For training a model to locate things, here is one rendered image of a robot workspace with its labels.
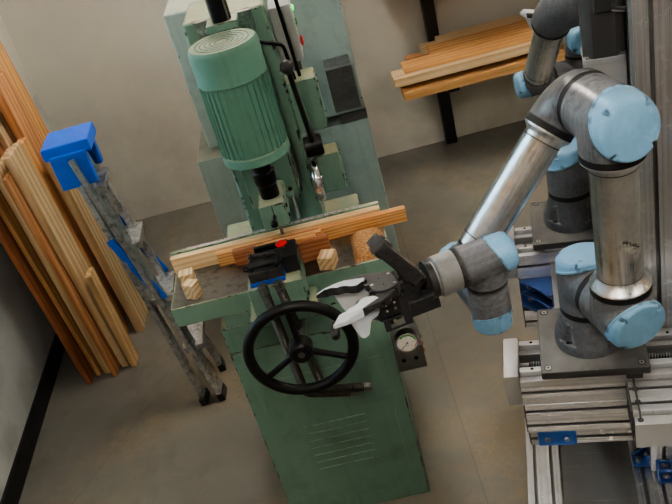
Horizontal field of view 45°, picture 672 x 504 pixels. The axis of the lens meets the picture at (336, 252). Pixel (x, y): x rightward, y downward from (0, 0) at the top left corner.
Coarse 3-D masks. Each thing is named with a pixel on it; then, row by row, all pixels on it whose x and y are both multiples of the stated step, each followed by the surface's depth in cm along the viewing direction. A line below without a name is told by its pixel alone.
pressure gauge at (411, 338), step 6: (402, 330) 220; (408, 330) 219; (396, 336) 220; (402, 336) 219; (408, 336) 219; (414, 336) 219; (396, 342) 219; (402, 342) 220; (408, 342) 220; (414, 342) 220; (402, 348) 221; (408, 348) 221; (414, 348) 221
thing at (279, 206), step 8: (280, 184) 224; (280, 192) 220; (264, 200) 218; (272, 200) 217; (280, 200) 216; (288, 200) 228; (264, 208) 215; (272, 208) 215; (280, 208) 215; (288, 208) 222; (264, 216) 216; (272, 216) 216; (280, 216) 217; (288, 216) 217; (264, 224) 218; (280, 224) 218
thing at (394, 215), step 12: (360, 216) 225; (372, 216) 224; (384, 216) 224; (396, 216) 224; (312, 228) 226; (324, 228) 224; (336, 228) 225; (348, 228) 225; (360, 228) 225; (264, 240) 227; (216, 252) 227; (228, 252) 226; (228, 264) 228
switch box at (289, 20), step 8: (272, 0) 226; (280, 0) 224; (288, 0) 223; (272, 8) 220; (280, 8) 220; (288, 8) 220; (272, 16) 221; (288, 16) 221; (272, 24) 222; (280, 24) 222; (288, 24) 222; (280, 32) 223; (288, 32) 224; (296, 32) 224; (280, 40) 224; (296, 40) 225; (280, 48) 226; (288, 48) 226; (296, 48) 226; (296, 56) 227
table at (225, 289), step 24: (336, 240) 225; (216, 264) 230; (312, 264) 218; (360, 264) 213; (384, 264) 214; (216, 288) 219; (240, 288) 216; (312, 288) 214; (192, 312) 216; (216, 312) 217; (312, 312) 208
